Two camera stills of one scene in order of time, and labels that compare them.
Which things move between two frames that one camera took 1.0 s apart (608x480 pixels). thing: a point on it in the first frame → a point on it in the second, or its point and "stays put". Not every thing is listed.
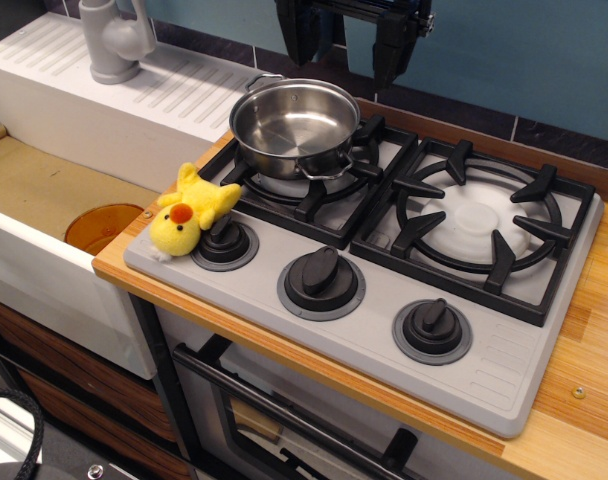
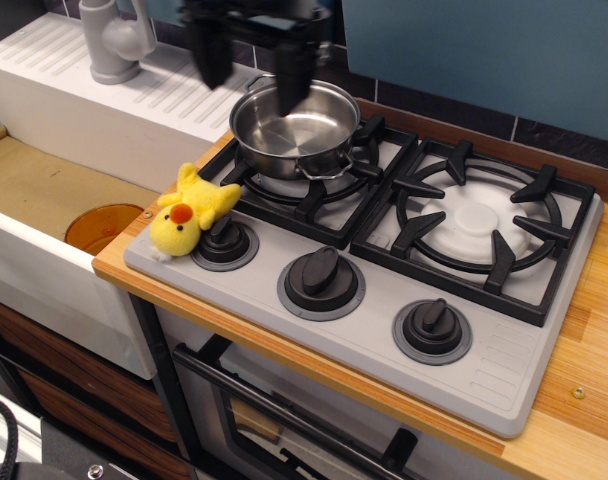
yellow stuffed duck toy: [175, 230] stays put
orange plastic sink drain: [93, 227] stays put
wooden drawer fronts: [94, 376] stays put
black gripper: [305, 25] → [295, 30]
